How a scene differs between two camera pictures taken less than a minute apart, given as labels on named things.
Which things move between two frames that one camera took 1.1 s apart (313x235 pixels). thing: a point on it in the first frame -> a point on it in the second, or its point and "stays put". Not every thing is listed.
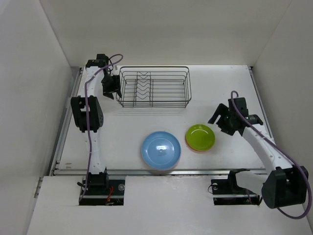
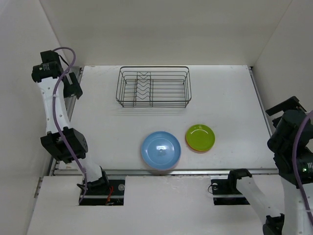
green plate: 200,137 stays put
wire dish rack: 154,86 stays put
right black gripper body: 225,122 -> 293,102
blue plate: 161,150 stays put
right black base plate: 227,192 stays put
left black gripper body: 110,84 -> 72,89
